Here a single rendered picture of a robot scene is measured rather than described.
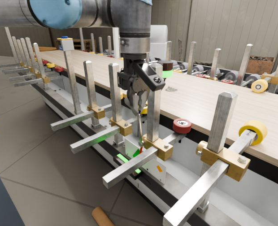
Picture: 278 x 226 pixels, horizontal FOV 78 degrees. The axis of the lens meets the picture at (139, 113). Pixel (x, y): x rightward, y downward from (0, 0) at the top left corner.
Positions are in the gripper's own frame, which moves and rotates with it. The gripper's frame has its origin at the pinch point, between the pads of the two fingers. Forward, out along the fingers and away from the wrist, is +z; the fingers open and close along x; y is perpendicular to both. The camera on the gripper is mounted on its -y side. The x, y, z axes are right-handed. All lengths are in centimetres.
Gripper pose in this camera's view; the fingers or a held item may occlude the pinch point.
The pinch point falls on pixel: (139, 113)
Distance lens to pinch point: 60.5
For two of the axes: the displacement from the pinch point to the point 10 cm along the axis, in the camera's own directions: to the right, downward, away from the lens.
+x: -7.3, 3.1, -6.1
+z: -0.1, 8.8, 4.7
